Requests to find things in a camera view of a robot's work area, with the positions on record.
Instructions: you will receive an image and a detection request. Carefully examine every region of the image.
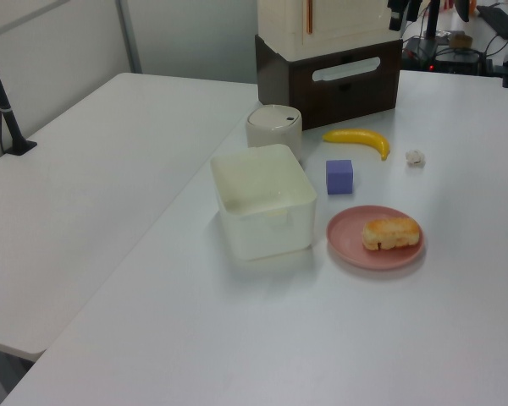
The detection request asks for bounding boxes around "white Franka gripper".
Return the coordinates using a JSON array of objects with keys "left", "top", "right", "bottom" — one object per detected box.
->
[{"left": 387, "top": 0, "right": 422, "bottom": 31}]

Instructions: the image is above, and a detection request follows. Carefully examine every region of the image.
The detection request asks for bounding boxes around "golden bread loaf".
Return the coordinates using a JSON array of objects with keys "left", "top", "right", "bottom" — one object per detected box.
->
[{"left": 362, "top": 216, "right": 421, "bottom": 251}]

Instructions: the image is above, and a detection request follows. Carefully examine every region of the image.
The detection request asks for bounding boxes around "black upright stand pole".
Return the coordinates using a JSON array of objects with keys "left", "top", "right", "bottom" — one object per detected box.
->
[{"left": 422, "top": 0, "right": 444, "bottom": 41}]

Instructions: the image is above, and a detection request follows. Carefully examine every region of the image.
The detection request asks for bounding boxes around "black device with red light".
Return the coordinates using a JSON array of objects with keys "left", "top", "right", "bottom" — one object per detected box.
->
[{"left": 401, "top": 36, "right": 483, "bottom": 74}]

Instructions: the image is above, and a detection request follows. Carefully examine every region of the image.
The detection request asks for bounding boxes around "cream toy fridge cabinet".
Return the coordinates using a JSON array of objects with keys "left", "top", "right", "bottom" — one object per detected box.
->
[{"left": 257, "top": 0, "right": 403, "bottom": 60}]

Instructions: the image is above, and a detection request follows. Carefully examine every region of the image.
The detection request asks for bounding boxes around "small brown cardboard box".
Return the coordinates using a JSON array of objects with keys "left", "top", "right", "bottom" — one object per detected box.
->
[{"left": 448, "top": 32, "right": 474, "bottom": 48}]

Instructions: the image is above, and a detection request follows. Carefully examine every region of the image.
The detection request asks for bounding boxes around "black keyboard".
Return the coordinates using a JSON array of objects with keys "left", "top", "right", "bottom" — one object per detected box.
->
[{"left": 476, "top": 4, "right": 508, "bottom": 39}]

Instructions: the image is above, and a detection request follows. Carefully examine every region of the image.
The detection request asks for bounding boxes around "yellow banana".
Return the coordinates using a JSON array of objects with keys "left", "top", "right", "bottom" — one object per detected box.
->
[{"left": 322, "top": 128, "right": 391, "bottom": 162}]

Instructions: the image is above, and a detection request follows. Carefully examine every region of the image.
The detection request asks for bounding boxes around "white lidded trash bin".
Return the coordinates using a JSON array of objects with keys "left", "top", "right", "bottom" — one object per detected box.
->
[{"left": 245, "top": 104, "right": 303, "bottom": 162}]

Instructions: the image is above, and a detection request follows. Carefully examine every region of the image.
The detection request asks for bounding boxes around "purple cube block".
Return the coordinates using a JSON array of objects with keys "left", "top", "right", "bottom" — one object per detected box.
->
[{"left": 324, "top": 159, "right": 356, "bottom": 196}]

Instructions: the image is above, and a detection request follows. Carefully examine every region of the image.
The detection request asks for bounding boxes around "pink round plate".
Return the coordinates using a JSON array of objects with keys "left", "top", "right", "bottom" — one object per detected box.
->
[{"left": 325, "top": 205, "right": 427, "bottom": 269}]

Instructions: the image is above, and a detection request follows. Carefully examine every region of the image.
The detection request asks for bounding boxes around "white open storage box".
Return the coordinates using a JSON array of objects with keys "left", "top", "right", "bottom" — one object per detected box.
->
[{"left": 209, "top": 143, "right": 318, "bottom": 261}]

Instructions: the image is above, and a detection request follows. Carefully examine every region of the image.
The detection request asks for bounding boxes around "white drawer handle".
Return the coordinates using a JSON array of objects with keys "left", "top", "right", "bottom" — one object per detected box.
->
[{"left": 312, "top": 56, "right": 383, "bottom": 82}]

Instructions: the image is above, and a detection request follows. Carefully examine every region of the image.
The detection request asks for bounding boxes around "white appliance with handle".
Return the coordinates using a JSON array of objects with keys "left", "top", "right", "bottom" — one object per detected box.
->
[{"left": 254, "top": 34, "right": 403, "bottom": 131}]

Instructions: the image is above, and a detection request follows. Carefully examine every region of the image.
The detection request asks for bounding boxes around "black camera stand pole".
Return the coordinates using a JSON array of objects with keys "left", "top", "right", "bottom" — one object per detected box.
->
[{"left": 0, "top": 31, "right": 38, "bottom": 156}]

